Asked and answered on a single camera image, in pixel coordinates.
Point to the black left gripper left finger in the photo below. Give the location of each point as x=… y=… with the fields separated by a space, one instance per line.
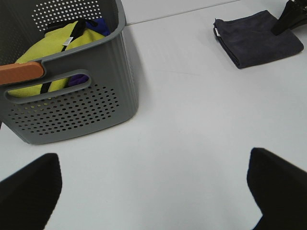
x=29 y=196

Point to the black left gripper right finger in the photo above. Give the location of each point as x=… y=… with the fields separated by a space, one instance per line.
x=279 y=189

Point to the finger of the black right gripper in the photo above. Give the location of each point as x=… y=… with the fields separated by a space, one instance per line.
x=293 y=16

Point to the dark grey towel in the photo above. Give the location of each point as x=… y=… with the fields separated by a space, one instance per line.
x=249 y=41

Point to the purple towel in basket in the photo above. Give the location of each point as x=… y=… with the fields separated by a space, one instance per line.
x=77 y=79

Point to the grey perforated laundry basket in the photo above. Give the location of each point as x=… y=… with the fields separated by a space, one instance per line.
x=108 y=98

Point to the blue towel in basket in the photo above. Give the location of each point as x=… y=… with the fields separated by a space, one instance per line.
x=98 y=25

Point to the orange basket handle grip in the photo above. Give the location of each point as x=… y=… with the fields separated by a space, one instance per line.
x=14 y=73

